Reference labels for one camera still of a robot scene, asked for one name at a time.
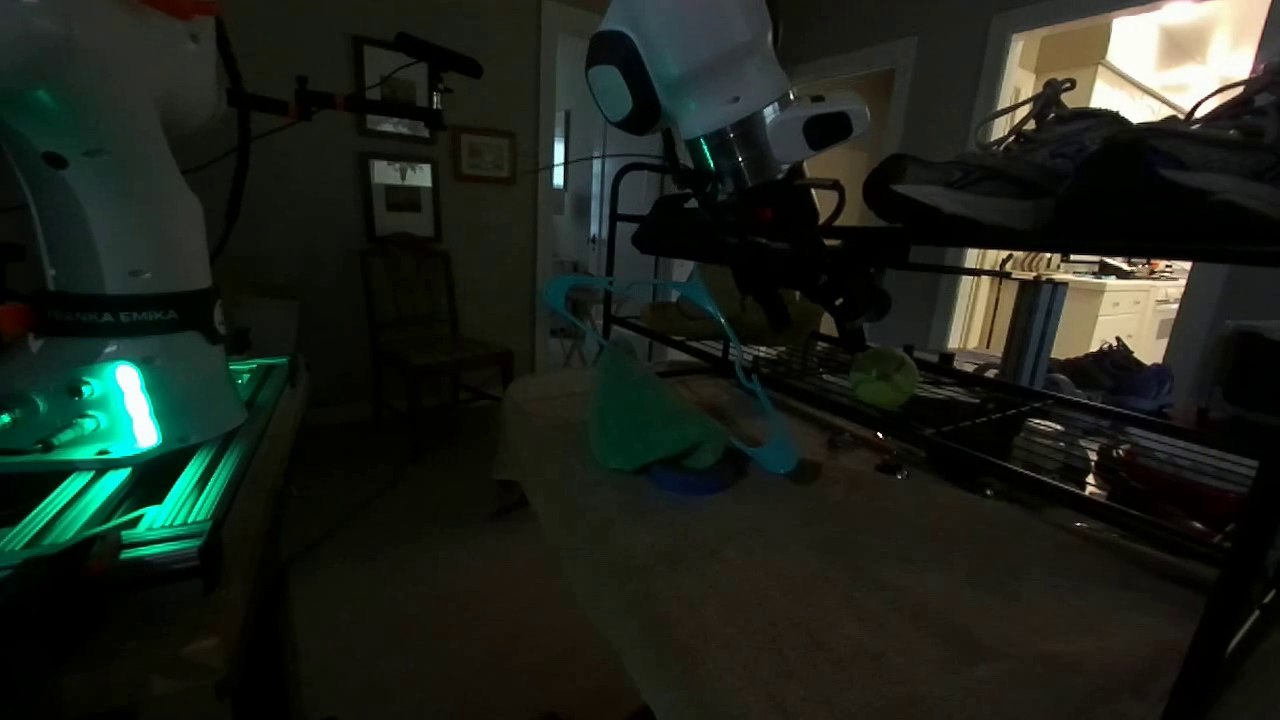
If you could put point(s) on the blue plastic clothes hanger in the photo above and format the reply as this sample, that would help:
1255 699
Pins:
781 461

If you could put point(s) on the small framed wall picture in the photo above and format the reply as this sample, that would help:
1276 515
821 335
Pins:
482 158

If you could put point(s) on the beige table cloth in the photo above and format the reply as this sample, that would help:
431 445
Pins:
865 586

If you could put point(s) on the white panel door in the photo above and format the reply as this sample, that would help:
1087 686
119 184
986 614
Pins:
574 243

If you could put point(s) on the dark sneaker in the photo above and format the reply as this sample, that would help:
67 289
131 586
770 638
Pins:
1174 166
963 184

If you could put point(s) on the dark wooden chair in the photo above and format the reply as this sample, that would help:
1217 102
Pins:
424 320

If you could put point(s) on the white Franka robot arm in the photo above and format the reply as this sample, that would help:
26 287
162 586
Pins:
105 201

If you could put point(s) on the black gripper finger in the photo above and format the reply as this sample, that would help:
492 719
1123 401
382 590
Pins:
852 335
880 326

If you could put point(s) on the framed picture with white mat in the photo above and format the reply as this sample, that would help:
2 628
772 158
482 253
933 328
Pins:
401 201

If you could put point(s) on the black camera on stand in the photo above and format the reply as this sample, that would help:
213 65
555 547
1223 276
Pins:
435 58

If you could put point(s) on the large framed wall picture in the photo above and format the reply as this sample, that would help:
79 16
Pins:
382 65

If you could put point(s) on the light green cloth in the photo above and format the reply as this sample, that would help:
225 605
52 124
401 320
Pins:
642 421

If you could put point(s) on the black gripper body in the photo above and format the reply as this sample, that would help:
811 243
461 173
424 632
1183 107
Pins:
772 244

